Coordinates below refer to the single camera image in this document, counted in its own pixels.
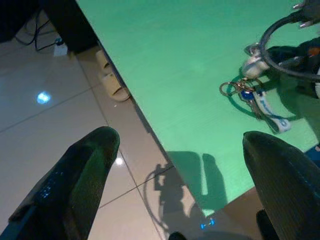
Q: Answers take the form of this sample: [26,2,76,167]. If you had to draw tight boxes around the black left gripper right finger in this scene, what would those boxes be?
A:
[243,131,320,240]

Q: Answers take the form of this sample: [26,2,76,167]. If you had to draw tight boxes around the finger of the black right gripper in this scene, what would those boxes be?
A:
[266,46,305,66]

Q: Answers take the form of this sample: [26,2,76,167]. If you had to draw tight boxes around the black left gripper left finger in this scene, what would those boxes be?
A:
[8,126,120,240]

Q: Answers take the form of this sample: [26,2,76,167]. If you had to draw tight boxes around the key bunch with white plush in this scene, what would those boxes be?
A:
[219,41,293,135]

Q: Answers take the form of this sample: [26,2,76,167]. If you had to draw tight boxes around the blue cloth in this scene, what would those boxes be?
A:
[303,143,320,161]

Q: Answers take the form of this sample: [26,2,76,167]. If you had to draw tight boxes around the beige slipper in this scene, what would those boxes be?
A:
[101,71,132,102]
[96,48,112,71]

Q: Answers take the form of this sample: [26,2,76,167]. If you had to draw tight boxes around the green topped wooden table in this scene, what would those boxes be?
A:
[74,0,320,226]

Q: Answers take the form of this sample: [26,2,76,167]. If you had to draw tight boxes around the white power strip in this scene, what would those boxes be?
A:
[52,37,68,57]

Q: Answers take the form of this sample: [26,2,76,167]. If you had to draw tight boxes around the black cabinet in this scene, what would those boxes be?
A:
[41,0,100,55]

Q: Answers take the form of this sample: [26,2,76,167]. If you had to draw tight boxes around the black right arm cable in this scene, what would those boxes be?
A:
[258,0,320,81]

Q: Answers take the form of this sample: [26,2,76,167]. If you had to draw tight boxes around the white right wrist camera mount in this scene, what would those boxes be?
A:
[313,74,320,100]

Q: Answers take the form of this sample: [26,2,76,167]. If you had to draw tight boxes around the black floor cables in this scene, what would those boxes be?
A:
[13,11,63,52]

